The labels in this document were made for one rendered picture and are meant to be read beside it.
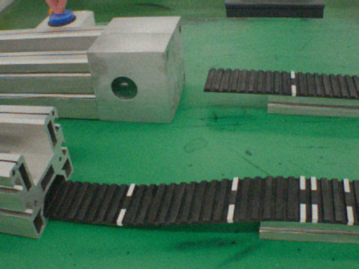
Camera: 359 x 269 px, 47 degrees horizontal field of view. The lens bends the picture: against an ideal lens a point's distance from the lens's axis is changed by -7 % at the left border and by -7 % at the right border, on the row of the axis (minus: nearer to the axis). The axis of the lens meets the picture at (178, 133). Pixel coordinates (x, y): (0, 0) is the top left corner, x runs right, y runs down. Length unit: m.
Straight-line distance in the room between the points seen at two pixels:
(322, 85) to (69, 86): 0.30
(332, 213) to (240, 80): 0.23
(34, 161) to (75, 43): 0.21
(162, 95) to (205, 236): 0.18
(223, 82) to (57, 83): 0.20
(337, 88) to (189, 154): 0.19
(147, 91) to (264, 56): 0.22
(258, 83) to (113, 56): 0.17
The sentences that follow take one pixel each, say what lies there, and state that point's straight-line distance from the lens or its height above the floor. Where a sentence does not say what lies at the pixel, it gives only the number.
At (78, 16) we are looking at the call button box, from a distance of 0.71.
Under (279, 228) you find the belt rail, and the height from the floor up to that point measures 0.79.
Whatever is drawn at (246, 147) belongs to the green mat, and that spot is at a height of 0.78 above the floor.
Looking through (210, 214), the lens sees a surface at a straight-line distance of 0.37.
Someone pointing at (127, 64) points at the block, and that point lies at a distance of 0.48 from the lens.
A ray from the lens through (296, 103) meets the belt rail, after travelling 0.53.
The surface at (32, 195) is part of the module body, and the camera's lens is 0.40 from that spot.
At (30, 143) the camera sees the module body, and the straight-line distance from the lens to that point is 0.44.
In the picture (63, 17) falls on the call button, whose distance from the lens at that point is 0.69.
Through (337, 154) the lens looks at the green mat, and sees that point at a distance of 0.48.
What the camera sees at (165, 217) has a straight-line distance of 0.38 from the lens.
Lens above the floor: 1.08
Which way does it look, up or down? 37 degrees down
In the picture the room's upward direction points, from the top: 6 degrees counter-clockwise
